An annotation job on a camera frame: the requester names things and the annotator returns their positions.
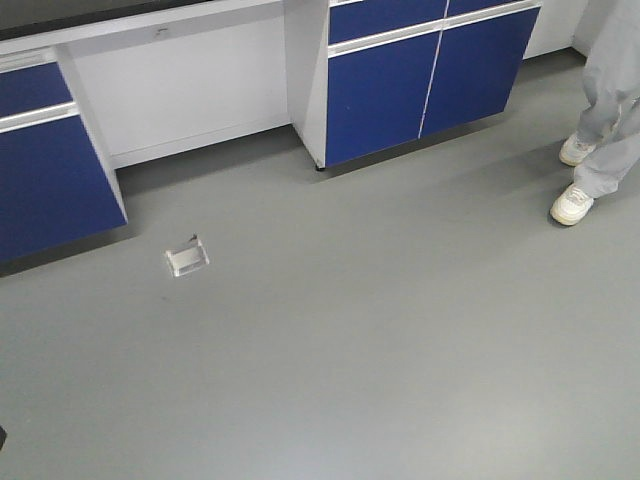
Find metal floor outlet box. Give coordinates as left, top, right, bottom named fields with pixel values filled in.
left=164, top=234, right=210, bottom=278

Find blue cabinet right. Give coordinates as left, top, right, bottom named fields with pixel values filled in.
left=283, top=0, right=544, bottom=174

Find blue cabinet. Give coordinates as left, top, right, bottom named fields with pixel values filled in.
left=283, top=0, right=544, bottom=174
left=1, top=48, right=128, bottom=262

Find white shoe front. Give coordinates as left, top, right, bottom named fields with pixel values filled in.
left=549, top=183, right=595, bottom=227

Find white shoe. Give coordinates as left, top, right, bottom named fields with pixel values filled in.
left=549, top=183, right=595, bottom=227
left=559, top=132, right=598, bottom=167

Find white shoe rear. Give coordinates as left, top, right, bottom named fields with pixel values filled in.
left=559, top=132, right=598, bottom=167

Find blue cabinet left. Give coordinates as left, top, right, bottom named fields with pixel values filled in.
left=1, top=48, right=128, bottom=262

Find person grey trousers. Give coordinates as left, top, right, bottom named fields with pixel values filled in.
left=574, top=1, right=639, bottom=199

